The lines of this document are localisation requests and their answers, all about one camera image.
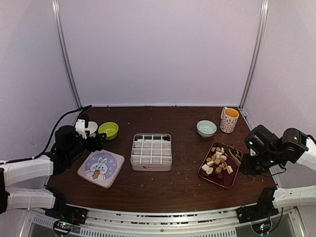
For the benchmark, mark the pink compartment tin box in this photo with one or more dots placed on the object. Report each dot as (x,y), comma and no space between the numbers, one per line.
(151,152)

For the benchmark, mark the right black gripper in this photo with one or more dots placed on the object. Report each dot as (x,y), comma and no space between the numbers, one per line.
(248,169)

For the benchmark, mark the lime green bowl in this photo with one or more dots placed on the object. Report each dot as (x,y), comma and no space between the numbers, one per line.
(110,129)

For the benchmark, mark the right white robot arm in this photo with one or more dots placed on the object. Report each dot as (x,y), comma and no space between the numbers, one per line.
(295,153)

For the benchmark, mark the pale blue ceramic bowl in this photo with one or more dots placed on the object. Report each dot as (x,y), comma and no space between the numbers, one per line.
(206,128)

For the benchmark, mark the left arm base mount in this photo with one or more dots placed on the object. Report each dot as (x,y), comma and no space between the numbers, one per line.
(66,218)

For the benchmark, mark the black white small bowl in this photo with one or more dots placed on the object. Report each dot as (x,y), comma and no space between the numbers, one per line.
(91,128)

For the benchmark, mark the dark red chocolate tray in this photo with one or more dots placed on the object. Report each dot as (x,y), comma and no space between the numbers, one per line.
(218,167)

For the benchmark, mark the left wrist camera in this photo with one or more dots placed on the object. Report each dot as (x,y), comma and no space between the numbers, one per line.
(81,125)

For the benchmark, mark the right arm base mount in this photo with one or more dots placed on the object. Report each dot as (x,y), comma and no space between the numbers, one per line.
(259,217)

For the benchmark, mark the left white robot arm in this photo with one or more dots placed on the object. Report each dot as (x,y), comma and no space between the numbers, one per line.
(16,171)

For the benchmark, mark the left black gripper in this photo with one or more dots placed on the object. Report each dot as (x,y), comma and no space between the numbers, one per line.
(99,143)

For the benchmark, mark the metal tongs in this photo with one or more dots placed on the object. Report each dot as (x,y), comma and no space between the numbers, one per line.
(235,155)

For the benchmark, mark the floral mug orange inside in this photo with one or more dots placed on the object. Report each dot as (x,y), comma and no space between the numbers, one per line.
(229,117)

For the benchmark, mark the bunny picture tin lid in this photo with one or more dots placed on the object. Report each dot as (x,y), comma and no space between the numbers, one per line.
(101,168)

